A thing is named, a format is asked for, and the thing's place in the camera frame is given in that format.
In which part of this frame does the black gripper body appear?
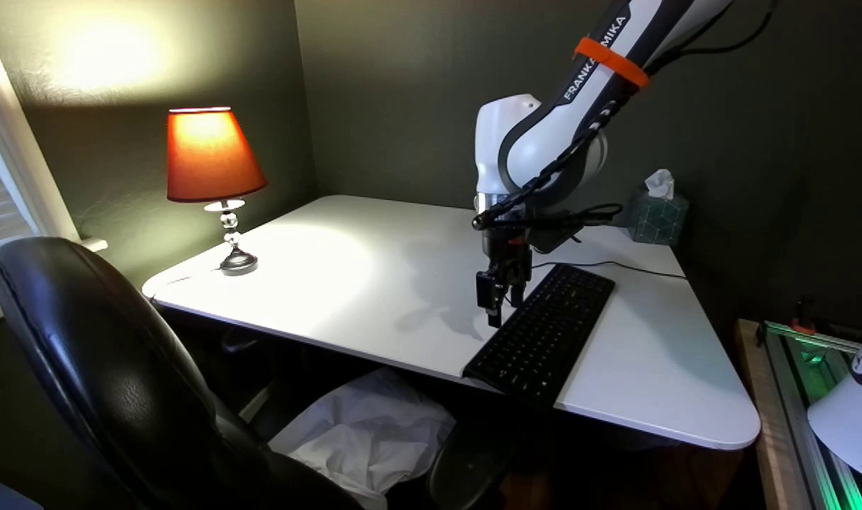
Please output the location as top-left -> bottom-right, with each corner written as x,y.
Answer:
475,227 -> 533,305

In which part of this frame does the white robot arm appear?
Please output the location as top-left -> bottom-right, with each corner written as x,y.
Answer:
474,0 -> 730,325

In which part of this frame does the black computer keyboard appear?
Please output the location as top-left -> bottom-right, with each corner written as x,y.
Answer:
462,264 -> 615,407

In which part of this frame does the green tissue box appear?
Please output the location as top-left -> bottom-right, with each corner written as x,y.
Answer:
628,167 -> 688,246

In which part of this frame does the white crumpled bag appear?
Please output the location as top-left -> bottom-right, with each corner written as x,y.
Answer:
269,369 -> 454,510

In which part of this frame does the orange shade table lamp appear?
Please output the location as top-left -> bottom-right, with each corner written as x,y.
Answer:
165,106 -> 267,274

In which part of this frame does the wooden side shelf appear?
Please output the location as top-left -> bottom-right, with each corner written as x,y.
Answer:
733,320 -> 862,510

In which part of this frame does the white black cap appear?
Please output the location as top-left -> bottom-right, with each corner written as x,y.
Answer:
807,345 -> 862,473

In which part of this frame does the black office chair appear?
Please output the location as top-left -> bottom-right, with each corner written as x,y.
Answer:
0,237 -> 356,510

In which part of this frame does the white window frame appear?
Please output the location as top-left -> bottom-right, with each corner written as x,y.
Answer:
0,18 -> 109,329

